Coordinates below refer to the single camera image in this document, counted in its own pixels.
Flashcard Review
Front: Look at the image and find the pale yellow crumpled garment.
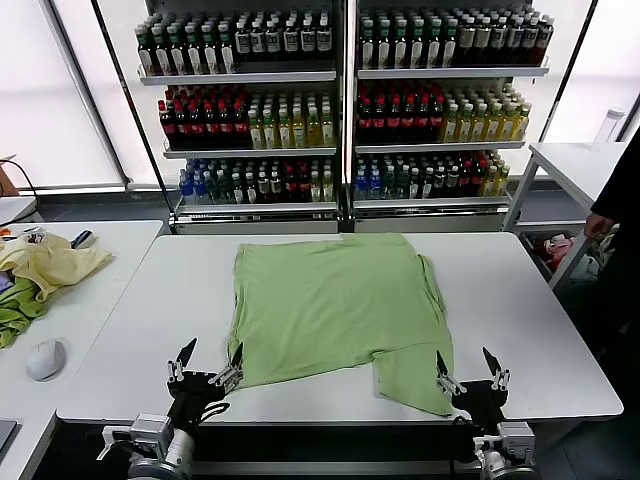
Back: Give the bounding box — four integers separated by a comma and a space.
0, 233, 114, 302

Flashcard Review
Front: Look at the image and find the pink red garment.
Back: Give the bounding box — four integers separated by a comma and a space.
532, 235, 576, 271

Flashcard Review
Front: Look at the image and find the person in dark clothing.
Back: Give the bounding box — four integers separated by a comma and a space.
584, 144, 640, 361

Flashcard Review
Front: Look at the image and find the grey metal drink shelf unit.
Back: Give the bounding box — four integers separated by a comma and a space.
134, 0, 349, 235
349, 0, 551, 234

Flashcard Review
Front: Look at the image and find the brown cardboard box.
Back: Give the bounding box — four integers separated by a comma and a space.
0, 153, 20, 197

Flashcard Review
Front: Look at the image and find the dark blue white device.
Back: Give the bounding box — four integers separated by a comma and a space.
69, 228, 97, 250

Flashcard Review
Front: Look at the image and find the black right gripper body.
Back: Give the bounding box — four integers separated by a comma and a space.
452, 379, 509, 426

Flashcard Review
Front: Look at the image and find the thin black diagonal pole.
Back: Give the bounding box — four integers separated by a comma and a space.
538, 0, 599, 144
91, 0, 174, 221

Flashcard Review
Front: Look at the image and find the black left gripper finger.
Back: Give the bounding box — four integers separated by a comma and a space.
166, 337, 198, 384
207, 341, 246, 396

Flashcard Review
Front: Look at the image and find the white computer mouse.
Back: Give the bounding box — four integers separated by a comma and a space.
24, 337, 69, 383

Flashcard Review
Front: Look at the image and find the dark bottle beige label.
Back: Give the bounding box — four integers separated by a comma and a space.
474, 18, 492, 67
458, 18, 476, 67

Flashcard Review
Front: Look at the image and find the yellow juice bottle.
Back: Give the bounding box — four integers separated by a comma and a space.
444, 103, 460, 144
485, 102, 501, 143
276, 108, 292, 149
458, 103, 473, 144
248, 109, 265, 150
305, 107, 321, 148
290, 107, 307, 148
499, 102, 515, 142
319, 106, 336, 147
513, 102, 529, 142
471, 102, 487, 143
263, 108, 278, 149

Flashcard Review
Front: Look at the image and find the white side table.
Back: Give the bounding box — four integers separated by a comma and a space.
502, 141, 629, 291

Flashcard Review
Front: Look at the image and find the grey metal shelf board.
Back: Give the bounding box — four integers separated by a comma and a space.
352, 196, 511, 211
354, 140, 526, 154
357, 63, 550, 80
172, 199, 341, 221
162, 145, 339, 160
138, 69, 337, 87

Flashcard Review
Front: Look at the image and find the person bare hand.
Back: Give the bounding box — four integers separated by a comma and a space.
583, 214, 615, 241

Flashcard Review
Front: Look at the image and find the red cap cola bottle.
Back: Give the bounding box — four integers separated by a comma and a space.
202, 100, 219, 149
372, 97, 388, 145
357, 97, 374, 145
158, 100, 175, 150
386, 97, 403, 145
173, 100, 190, 150
401, 97, 417, 145
415, 97, 431, 144
429, 97, 445, 144
217, 100, 233, 149
231, 100, 248, 149
188, 100, 204, 149

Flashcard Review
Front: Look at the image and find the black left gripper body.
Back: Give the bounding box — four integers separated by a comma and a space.
167, 369, 234, 431

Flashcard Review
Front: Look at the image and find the light green printed t-shirt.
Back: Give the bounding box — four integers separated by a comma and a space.
227, 232, 456, 419

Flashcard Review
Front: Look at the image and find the bright green crumpled garment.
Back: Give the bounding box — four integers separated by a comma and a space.
0, 277, 51, 350

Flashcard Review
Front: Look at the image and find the pale whitish garment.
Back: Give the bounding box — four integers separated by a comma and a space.
574, 224, 621, 281

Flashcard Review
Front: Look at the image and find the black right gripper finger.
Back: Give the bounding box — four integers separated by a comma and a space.
481, 346, 512, 392
434, 349, 469, 399

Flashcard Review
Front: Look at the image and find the green cap tea bottle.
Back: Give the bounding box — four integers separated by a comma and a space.
185, 24, 203, 76
359, 19, 377, 70
169, 25, 187, 76
137, 27, 155, 77
153, 26, 171, 77
375, 19, 393, 70
408, 19, 426, 69
424, 19, 442, 69
391, 19, 409, 70
202, 23, 220, 75
218, 23, 236, 75
441, 19, 459, 68

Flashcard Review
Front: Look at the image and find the dark grey storage bin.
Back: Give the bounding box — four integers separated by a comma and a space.
518, 228, 589, 281

